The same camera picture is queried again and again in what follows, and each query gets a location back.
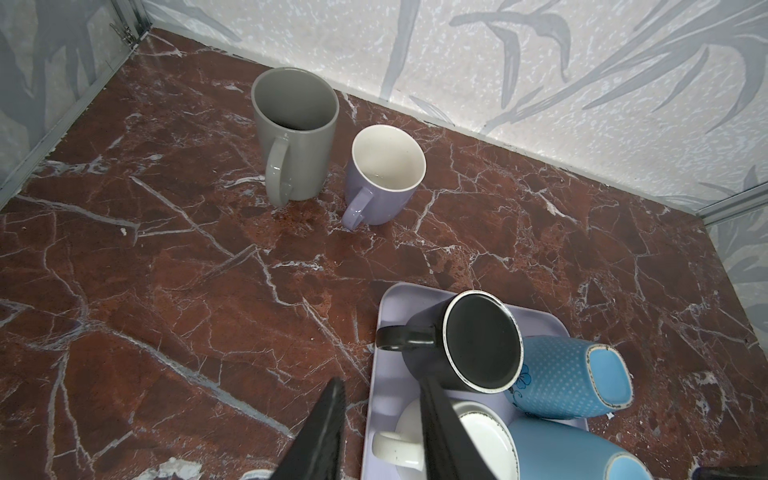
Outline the light blue mug front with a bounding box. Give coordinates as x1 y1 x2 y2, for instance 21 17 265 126
509 417 652 480

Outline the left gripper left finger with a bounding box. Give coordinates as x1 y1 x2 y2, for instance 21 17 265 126
270 377 346 480

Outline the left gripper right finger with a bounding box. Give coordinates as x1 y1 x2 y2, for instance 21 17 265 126
419 377 495 479

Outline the grey mug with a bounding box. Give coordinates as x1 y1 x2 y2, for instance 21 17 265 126
251 67 340 207

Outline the lilac rectangular tray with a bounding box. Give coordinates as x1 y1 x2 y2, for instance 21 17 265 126
359 281 589 480

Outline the cream white mug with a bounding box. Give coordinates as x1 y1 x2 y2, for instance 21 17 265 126
372 399 520 479

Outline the black mug white rim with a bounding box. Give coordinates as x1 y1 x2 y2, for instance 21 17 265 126
376 290 524 394

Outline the lilac purple mug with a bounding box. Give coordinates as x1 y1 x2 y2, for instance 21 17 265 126
342 125 427 230

